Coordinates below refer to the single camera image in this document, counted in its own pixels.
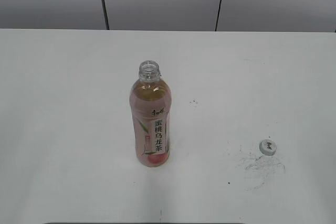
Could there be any peach oolong tea bottle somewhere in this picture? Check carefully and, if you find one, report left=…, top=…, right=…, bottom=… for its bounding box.
left=129, top=60, right=172, bottom=167

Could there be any grey bottle cap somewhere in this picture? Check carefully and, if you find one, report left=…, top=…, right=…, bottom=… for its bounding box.
left=259, top=140, right=277, bottom=156

